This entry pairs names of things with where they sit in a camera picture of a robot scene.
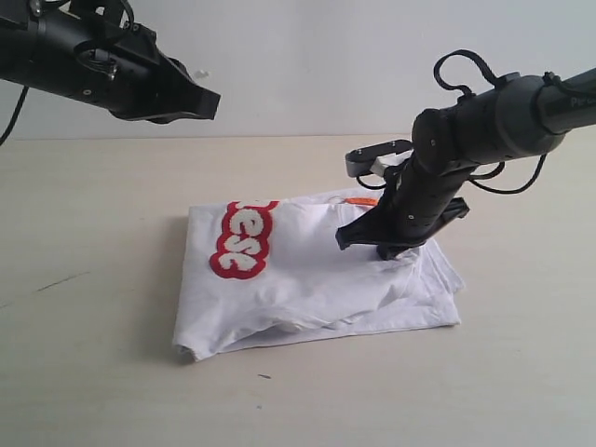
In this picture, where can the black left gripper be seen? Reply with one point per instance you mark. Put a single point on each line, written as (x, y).
(120, 70)

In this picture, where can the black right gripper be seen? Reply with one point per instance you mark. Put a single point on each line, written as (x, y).
(423, 204)

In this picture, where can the white t-shirt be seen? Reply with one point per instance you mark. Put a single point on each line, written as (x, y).
(269, 272)

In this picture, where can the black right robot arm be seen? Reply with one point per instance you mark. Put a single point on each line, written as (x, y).
(522, 116)

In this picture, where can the orange size tag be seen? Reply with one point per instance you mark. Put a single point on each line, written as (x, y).
(361, 201)

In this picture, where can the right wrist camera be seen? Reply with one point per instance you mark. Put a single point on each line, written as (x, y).
(374, 159)

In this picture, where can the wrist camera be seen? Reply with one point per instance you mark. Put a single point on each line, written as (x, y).
(374, 159)
(116, 12)

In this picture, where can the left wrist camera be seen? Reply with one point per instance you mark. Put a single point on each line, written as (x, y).
(116, 12)

